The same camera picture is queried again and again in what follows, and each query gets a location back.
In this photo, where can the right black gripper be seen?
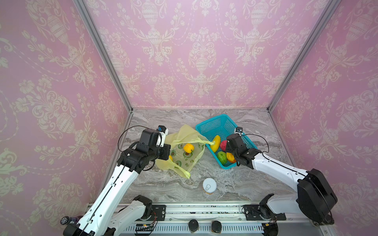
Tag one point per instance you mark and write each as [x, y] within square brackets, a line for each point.
[229, 144]

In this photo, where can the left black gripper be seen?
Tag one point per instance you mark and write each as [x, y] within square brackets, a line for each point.
[167, 147]

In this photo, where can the orange yellow mango slice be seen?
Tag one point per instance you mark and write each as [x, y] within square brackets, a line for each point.
[230, 157]

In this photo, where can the green apple fruit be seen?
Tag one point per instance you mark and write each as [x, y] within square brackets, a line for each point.
[222, 157]

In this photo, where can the pink red fruit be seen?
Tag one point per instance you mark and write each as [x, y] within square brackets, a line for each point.
[223, 145]

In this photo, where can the yellow mango fruit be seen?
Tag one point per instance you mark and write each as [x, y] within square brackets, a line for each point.
[216, 144]

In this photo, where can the yellow plastic bag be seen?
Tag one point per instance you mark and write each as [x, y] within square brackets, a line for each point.
[183, 163]

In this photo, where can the yellow pear fruit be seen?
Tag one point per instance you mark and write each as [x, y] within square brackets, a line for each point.
[188, 148]

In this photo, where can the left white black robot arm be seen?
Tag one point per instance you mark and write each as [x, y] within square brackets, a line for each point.
[100, 219]

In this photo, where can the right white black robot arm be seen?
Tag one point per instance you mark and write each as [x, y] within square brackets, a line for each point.
[313, 195]

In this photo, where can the teal plastic basket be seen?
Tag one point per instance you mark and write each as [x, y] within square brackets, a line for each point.
[221, 125]

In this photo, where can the black round knob right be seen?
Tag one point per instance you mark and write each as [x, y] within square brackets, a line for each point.
[216, 227]

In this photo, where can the black round knob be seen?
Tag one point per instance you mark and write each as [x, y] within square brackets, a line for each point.
[216, 227]
[193, 225]

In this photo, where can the black round knob left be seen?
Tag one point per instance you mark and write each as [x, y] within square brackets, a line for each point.
[193, 225]

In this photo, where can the purple bottle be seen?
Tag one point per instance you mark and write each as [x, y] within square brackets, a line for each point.
[66, 220]

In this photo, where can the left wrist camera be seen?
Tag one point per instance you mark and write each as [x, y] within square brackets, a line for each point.
[163, 132]

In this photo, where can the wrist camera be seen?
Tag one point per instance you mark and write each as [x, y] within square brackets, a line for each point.
[163, 132]
[239, 130]

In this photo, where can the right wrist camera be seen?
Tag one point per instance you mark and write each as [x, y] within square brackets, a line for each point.
[239, 130]

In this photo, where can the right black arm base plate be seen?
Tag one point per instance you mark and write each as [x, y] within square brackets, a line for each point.
[257, 212]

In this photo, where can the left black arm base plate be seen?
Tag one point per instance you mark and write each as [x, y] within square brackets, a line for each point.
[156, 212]

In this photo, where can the aluminium front rail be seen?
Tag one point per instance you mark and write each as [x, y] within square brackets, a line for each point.
[234, 222]

